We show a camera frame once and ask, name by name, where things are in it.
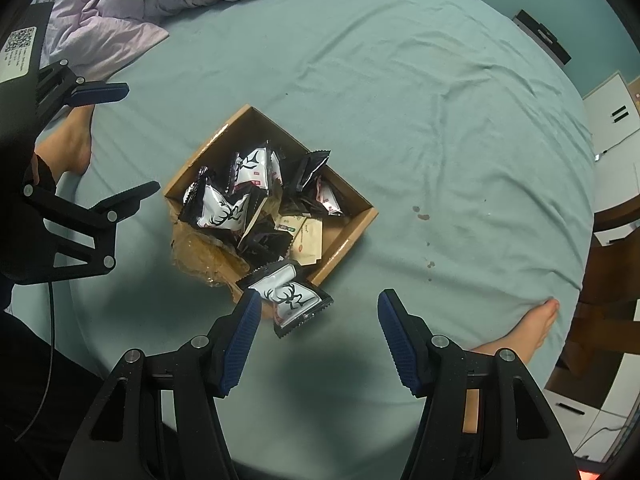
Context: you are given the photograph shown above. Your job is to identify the white drawer unit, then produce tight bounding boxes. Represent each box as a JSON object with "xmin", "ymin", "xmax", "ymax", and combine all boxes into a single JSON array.
[{"xmin": 545, "ymin": 350, "xmax": 640, "ymax": 461}]

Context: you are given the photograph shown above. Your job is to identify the black cable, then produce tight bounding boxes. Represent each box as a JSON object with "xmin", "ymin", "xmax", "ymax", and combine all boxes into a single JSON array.
[{"xmin": 12, "ymin": 280, "xmax": 57, "ymax": 443}]

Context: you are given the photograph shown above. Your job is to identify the wooden chair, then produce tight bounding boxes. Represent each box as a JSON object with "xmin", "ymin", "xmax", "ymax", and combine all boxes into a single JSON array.
[{"xmin": 542, "ymin": 195, "xmax": 640, "ymax": 411}]

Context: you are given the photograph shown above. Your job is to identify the white door cabinet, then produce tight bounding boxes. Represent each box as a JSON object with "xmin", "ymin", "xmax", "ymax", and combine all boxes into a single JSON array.
[{"xmin": 582, "ymin": 72, "xmax": 640, "ymax": 156}]

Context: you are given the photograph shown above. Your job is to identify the black white antler snack packet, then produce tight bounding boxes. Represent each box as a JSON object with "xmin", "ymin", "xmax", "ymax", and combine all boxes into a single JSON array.
[{"xmin": 236, "ymin": 260, "xmax": 334, "ymax": 339}]

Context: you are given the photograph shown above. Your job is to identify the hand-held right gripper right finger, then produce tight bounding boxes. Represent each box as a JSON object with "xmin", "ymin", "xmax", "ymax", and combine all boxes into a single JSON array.
[{"xmin": 377, "ymin": 289, "xmax": 573, "ymax": 480}]

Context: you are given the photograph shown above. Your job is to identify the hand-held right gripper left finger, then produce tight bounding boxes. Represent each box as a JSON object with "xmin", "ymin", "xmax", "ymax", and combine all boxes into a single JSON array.
[{"xmin": 59, "ymin": 290, "xmax": 263, "ymax": 480}]

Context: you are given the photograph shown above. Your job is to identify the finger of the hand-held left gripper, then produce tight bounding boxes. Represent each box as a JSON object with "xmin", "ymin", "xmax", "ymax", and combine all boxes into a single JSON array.
[
  {"xmin": 34, "ymin": 59, "xmax": 131, "ymax": 124},
  {"xmin": 5, "ymin": 180, "xmax": 162, "ymax": 284}
]

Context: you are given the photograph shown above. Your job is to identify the pile of black white packets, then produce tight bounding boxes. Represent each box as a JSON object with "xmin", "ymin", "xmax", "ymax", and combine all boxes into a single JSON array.
[{"xmin": 178, "ymin": 142, "xmax": 346, "ymax": 271}]

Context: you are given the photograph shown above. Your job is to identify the person's black pants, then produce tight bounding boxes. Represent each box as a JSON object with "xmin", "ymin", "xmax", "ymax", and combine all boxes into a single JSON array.
[{"xmin": 0, "ymin": 305, "xmax": 416, "ymax": 480}]

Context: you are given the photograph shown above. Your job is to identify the cardboard box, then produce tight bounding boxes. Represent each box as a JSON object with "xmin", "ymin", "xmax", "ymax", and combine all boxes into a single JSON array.
[{"xmin": 162, "ymin": 104, "xmax": 379, "ymax": 318}]

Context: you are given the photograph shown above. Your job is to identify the purple quilt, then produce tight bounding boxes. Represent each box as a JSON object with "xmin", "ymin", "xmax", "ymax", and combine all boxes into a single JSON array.
[{"xmin": 37, "ymin": 0, "xmax": 307, "ymax": 81}]

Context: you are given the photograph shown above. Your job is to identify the person's left foot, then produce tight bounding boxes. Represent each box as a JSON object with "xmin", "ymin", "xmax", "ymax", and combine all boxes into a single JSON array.
[{"xmin": 34, "ymin": 104, "xmax": 93, "ymax": 181}]

